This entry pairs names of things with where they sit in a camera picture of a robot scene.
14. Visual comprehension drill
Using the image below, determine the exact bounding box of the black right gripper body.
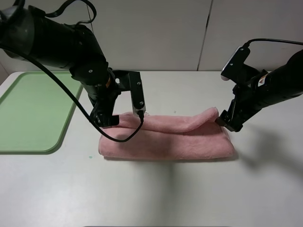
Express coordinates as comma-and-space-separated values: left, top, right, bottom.
227, 78, 267, 128

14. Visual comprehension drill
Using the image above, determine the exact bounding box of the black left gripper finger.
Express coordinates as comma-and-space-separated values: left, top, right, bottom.
93, 112, 119, 128

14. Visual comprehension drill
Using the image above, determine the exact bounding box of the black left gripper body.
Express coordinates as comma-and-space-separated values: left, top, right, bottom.
84, 68, 130, 122

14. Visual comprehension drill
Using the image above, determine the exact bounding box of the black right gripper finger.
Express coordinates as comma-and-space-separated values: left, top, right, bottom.
215, 110, 231, 127
225, 119, 243, 132

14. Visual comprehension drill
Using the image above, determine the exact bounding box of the pink towel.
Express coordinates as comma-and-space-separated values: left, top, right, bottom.
98, 107, 235, 160

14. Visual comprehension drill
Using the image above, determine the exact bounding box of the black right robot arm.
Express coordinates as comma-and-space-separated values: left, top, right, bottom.
215, 47, 303, 132

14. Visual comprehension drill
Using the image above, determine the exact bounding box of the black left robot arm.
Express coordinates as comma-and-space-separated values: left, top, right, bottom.
0, 5, 121, 128

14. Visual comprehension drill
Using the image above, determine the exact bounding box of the green plastic tray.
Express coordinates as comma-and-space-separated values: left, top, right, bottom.
0, 71, 76, 155

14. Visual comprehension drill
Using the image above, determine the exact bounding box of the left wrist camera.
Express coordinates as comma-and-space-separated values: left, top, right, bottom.
129, 71, 146, 115

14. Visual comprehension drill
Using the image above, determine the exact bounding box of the black right camera cable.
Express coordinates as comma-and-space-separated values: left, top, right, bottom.
242, 39, 303, 48

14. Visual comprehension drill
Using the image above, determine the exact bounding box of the black camera cable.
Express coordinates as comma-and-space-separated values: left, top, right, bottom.
0, 44, 145, 143
242, 39, 303, 48

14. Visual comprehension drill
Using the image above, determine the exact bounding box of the black left camera cable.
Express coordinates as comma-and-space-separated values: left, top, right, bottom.
0, 44, 145, 143

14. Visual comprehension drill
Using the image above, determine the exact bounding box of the black flat ribbon cable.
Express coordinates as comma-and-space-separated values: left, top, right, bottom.
14, 0, 97, 24

